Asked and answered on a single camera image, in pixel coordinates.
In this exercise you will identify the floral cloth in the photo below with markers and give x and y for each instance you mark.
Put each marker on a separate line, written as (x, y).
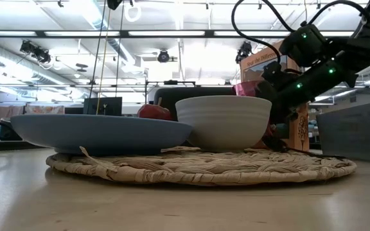
(43, 109)

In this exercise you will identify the orange cereal box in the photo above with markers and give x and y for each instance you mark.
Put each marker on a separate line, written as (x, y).
(300, 131)

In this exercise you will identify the red orange apple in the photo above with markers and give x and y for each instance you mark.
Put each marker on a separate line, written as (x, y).
(154, 113)

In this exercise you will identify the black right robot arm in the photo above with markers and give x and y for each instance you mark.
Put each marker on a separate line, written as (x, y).
(365, 41)

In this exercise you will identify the black ceiling spotlight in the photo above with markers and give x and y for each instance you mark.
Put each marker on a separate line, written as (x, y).
(163, 56)
(244, 51)
(40, 55)

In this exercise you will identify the black overhead beam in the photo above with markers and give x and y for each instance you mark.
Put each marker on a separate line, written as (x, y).
(124, 33)

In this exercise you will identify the white ribbed bowl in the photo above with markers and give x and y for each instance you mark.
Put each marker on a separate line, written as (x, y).
(223, 125)

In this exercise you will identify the grey rectangular tray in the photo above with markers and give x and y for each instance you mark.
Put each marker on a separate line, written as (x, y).
(355, 134)

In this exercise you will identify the blue plate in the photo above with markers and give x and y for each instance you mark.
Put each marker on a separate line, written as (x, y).
(101, 131)

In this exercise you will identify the black monitor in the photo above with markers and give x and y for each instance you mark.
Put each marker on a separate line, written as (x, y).
(108, 107)

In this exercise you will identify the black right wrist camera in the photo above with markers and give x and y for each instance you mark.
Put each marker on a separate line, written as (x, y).
(275, 71)

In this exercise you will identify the round woven placemat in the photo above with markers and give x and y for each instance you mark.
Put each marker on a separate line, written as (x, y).
(204, 168)

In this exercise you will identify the red faceted cup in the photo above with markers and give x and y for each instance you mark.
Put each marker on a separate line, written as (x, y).
(246, 88)

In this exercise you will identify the black bucket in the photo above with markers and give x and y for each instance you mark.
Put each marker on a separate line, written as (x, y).
(6, 131)

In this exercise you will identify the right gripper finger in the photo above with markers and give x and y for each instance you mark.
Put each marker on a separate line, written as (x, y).
(268, 91)

